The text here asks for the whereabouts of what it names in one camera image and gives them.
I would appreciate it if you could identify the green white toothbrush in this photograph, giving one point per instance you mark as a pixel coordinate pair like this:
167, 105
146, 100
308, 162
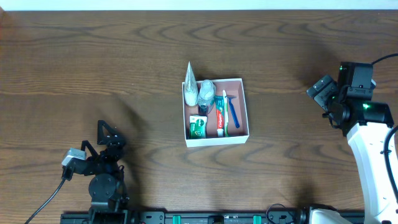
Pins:
226, 116

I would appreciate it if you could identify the white lotion tube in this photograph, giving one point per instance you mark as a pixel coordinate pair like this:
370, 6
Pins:
190, 87

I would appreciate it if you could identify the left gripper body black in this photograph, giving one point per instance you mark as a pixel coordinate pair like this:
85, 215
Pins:
101, 154

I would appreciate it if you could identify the white box with pink interior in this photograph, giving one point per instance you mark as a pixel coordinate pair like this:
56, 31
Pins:
233, 87

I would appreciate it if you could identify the blue hand soap pump bottle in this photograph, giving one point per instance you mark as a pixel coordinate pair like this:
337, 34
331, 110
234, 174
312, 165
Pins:
206, 97

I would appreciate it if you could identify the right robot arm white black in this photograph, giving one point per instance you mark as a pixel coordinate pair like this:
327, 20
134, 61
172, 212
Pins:
369, 129

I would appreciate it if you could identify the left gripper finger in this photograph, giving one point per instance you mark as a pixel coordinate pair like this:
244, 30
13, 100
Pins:
108, 136
86, 145

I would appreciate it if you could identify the green soap bar package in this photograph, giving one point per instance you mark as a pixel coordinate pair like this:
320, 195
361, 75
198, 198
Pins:
197, 127

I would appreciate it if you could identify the blue disposable razor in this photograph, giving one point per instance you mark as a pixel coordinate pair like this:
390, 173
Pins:
233, 112

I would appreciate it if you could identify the red green toothpaste tube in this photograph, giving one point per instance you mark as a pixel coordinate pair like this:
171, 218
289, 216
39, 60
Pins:
219, 103

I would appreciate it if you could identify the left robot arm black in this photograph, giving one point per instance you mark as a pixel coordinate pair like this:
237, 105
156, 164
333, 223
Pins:
107, 189

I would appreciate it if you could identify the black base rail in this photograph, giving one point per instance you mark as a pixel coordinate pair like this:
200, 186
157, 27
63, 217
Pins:
274, 216

